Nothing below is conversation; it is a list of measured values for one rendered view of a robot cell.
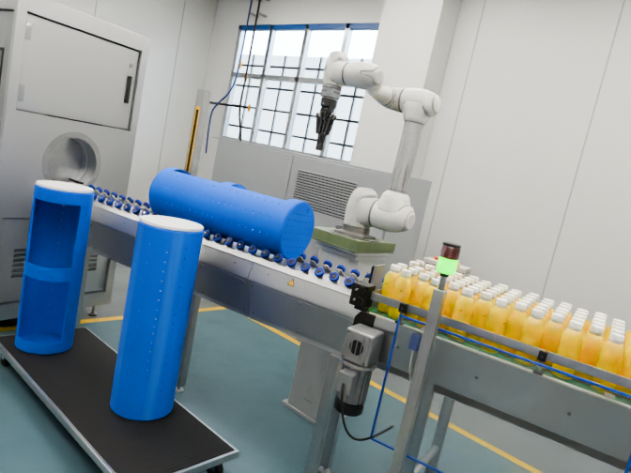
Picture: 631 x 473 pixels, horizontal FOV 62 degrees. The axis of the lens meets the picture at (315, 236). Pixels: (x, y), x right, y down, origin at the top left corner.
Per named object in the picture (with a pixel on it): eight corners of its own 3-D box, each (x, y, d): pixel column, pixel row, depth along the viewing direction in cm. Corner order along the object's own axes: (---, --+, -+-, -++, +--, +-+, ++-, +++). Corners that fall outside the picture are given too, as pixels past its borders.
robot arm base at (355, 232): (344, 230, 310) (346, 221, 309) (376, 239, 297) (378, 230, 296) (327, 229, 295) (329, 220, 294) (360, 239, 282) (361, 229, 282)
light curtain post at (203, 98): (160, 350, 346) (204, 91, 322) (166, 354, 343) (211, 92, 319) (152, 352, 341) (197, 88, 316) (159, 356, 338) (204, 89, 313)
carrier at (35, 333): (12, 334, 291) (16, 356, 268) (32, 179, 278) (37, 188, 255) (69, 333, 307) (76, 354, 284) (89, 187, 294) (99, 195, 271)
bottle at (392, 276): (384, 307, 216) (393, 267, 214) (397, 313, 211) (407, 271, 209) (373, 308, 212) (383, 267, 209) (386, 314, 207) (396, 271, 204)
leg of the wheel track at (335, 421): (321, 466, 254) (348, 344, 245) (331, 472, 251) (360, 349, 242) (315, 471, 249) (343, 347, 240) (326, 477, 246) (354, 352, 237)
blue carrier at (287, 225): (180, 220, 302) (192, 172, 300) (306, 261, 259) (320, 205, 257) (142, 215, 278) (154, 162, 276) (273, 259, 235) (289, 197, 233)
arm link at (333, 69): (315, 82, 239) (339, 84, 231) (323, 47, 236) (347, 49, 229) (330, 87, 247) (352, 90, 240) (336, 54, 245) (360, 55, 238)
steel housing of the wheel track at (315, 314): (86, 236, 349) (94, 186, 344) (377, 353, 242) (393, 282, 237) (45, 237, 324) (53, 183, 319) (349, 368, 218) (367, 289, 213)
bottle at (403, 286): (388, 312, 210) (398, 270, 207) (405, 317, 208) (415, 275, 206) (386, 316, 203) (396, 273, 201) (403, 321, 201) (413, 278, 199)
